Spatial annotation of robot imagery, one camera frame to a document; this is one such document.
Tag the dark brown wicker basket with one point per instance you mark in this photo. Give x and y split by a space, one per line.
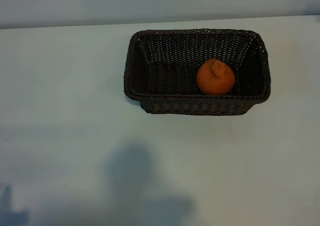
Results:
170 81

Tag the orange fruit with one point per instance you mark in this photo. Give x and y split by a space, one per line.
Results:
215 81

